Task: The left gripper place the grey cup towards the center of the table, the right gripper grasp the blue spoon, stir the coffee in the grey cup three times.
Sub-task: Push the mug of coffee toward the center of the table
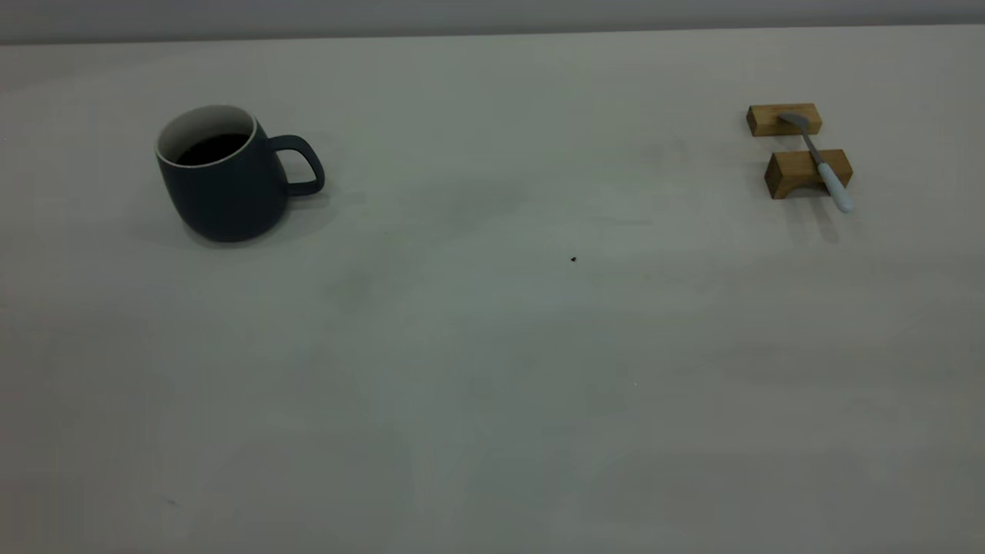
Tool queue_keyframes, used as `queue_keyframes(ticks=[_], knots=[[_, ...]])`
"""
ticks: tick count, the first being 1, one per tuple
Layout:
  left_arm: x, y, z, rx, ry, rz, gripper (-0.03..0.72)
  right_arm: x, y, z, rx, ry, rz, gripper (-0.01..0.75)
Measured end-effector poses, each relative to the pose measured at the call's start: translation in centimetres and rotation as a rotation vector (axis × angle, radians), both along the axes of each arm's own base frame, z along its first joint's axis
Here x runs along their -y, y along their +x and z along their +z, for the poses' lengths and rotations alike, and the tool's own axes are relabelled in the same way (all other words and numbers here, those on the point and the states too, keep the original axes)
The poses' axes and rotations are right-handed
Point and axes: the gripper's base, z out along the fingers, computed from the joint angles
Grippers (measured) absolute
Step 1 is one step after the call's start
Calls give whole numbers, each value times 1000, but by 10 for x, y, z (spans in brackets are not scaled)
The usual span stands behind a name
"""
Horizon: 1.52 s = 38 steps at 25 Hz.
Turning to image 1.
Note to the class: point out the flat wooden block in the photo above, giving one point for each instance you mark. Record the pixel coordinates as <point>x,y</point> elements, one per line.
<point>766,121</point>

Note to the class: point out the dark grey ceramic mug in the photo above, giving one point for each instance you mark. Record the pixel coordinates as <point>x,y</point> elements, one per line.
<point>223,200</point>

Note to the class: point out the arched wooden block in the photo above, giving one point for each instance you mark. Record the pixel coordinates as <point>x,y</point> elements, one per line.
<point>793,171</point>

